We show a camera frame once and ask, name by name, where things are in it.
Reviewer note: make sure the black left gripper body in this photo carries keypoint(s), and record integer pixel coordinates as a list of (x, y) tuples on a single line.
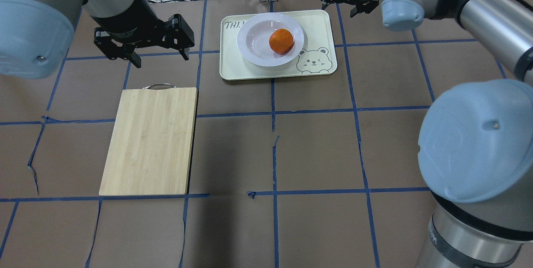
[(125, 20)]

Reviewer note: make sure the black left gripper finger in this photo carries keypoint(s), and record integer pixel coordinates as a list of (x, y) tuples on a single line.
[(105, 43), (177, 35)]

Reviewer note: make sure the orange fruit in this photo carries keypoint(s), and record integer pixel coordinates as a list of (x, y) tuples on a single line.
[(281, 41)]

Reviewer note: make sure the white round plate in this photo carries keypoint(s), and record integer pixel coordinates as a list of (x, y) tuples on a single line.
[(253, 39)]

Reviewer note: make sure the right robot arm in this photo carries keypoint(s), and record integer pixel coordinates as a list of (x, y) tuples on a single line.
[(445, 135)]

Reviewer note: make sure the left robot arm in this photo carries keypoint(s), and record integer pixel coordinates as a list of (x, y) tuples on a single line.
[(37, 34)]

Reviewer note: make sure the cream bear tray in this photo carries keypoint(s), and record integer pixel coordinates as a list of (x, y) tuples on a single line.
[(317, 57)]

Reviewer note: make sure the bamboo cutting board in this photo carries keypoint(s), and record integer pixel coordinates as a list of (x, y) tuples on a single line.
[(150, 151)]

